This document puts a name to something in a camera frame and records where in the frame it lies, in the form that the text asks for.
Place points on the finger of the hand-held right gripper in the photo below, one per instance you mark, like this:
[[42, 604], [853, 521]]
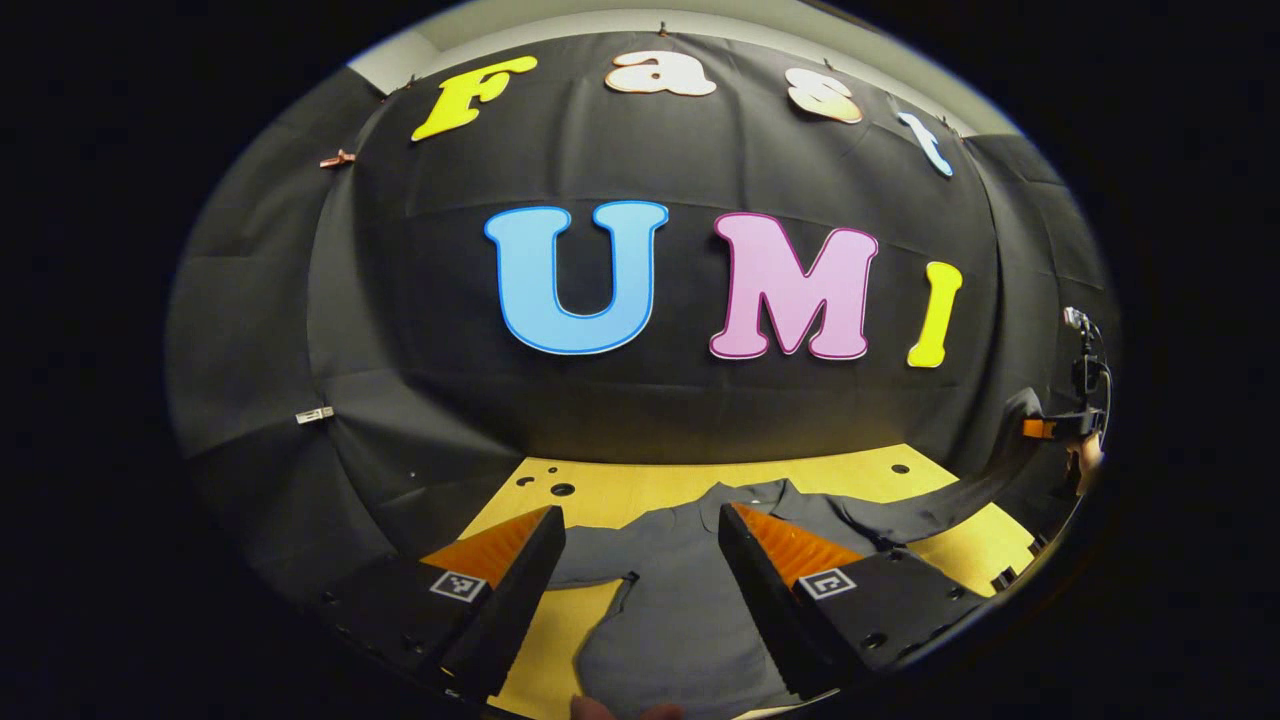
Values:
[[1045, 428]]

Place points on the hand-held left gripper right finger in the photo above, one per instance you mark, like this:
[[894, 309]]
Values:
[[765, 600]]

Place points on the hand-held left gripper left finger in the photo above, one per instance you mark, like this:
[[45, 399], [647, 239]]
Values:
[[515, 600]]

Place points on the grey collared shirt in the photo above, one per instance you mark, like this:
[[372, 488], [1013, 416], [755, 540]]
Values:
[[680, 600]]

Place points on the black backdrop cloth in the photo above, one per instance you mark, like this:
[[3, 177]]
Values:
[[650, 400]]

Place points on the small silver clip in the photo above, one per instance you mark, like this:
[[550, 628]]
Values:
[[314, 414]]

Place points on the small copper clip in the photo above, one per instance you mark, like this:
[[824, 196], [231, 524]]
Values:
[[338, 158]]

